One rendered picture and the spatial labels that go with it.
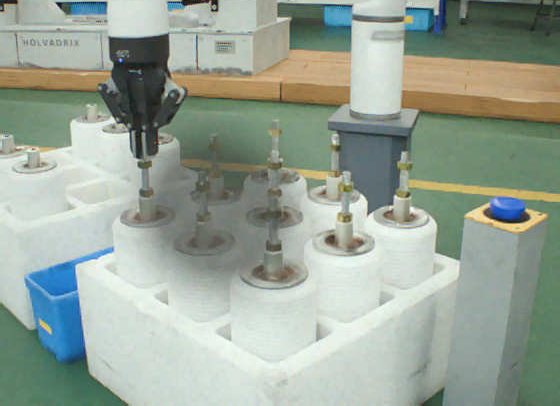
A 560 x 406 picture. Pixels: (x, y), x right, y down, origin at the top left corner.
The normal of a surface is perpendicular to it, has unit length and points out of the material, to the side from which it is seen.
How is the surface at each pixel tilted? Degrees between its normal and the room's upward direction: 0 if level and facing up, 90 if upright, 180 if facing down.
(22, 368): 0
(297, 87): 90
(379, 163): 90
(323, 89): 90
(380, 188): 90
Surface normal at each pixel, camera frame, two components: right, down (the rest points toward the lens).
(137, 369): -0.71, 0.24
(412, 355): 0.70, 0.24
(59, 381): 0.00, -0.94
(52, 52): -0.29, 0.33
